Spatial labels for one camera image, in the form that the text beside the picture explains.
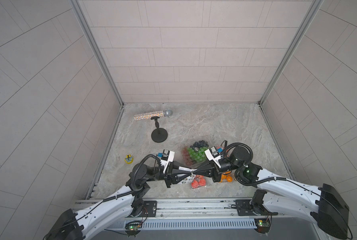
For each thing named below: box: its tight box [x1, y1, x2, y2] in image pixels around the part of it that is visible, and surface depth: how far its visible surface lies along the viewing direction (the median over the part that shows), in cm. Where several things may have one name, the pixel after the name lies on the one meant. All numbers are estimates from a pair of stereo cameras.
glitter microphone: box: [133, 108, 174, 121], surface depth 83 cm
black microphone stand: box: [150, 116, 168, 143], surface depth 98 cm
